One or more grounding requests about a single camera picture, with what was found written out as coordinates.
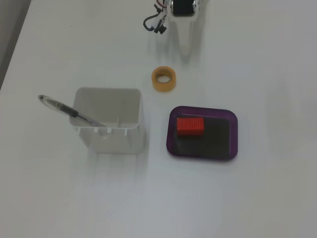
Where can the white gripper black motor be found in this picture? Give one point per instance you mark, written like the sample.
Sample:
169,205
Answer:
184,23

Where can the purple metal tray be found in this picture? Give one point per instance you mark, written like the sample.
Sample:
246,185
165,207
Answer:
210,141

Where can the red ribbed block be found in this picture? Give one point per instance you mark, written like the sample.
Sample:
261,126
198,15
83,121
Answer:
190,125

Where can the white plastic box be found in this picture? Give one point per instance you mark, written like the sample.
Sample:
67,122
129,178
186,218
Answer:
111,143

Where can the clear black ballpoint pen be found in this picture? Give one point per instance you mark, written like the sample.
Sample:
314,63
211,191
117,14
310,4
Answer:
59,107

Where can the yellow tape roll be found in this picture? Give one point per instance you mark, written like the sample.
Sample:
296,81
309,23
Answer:
156,84

